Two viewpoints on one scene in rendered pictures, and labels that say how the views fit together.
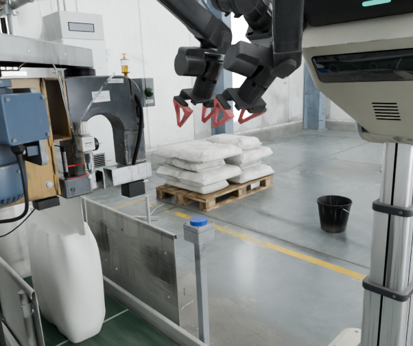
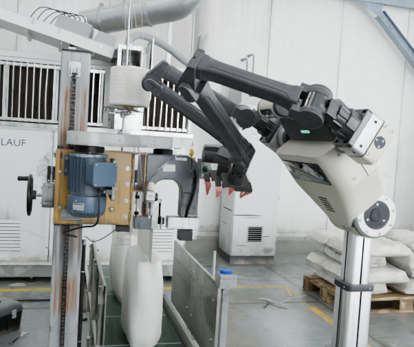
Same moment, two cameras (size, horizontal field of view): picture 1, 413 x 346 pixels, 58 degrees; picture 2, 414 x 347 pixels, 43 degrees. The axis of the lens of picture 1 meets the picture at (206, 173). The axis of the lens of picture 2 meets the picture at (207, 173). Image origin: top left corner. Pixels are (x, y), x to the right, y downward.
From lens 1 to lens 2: 1.26 m
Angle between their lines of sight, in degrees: 30
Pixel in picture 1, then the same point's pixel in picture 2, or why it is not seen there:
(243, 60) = (220, 158)
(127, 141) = (183, 200)
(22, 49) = (115, 140)
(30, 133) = (104, 182)
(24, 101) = (105, 166)
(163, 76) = not seen: hidden behind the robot
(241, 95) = (228, 178)
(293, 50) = (239, 156)
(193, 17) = (208, 129)
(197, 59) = (212, 153)
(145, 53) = not seen: hidden behind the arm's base
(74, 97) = (150, 166)
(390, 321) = not seen: outside the picture
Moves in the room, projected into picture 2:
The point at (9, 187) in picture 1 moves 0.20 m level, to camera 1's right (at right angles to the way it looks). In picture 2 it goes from (92, 208) to (134, 214)
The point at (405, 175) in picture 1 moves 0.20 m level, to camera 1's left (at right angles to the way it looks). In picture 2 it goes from (350, 257) to (295, 248)
